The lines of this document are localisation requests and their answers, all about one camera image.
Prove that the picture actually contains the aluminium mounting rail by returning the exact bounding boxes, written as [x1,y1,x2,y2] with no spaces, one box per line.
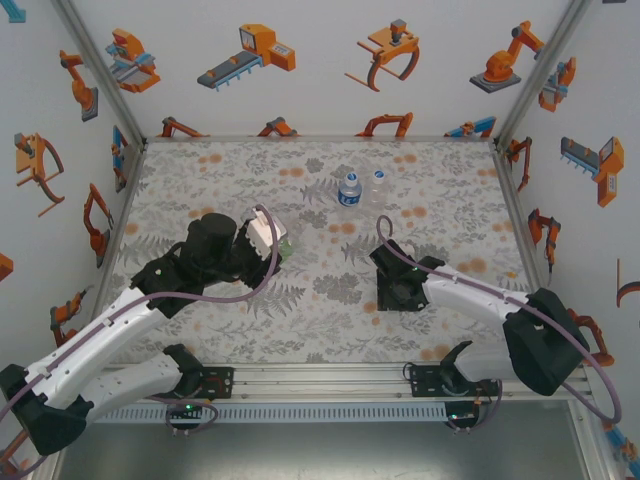
[99,362,591,403]

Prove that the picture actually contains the clear unlabelled plastic bottle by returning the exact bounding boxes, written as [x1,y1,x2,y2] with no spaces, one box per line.
[367,169,391,206]

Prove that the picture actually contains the blue label plastic bottle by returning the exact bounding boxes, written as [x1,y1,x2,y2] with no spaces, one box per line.
[337,169,363,209]

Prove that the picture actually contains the aluminium frame post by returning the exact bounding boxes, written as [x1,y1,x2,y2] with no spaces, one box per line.
[492,0,596,149]
[49,0,150,149]

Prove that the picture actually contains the short purple base cable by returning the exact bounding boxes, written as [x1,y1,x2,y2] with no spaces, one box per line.
[446,379,503,435]
[149,394,221,437]

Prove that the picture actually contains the slotted grey cable duct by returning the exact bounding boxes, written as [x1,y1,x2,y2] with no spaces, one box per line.
[92,402,449,425]

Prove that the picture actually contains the floral patterned tablecloth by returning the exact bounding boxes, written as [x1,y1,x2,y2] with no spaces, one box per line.
[99,139,551,366]

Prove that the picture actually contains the aluminium frame bar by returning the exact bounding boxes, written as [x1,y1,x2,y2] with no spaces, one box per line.
[143,133,499,146]
[94,142,150,371]
[492,144,556,321]

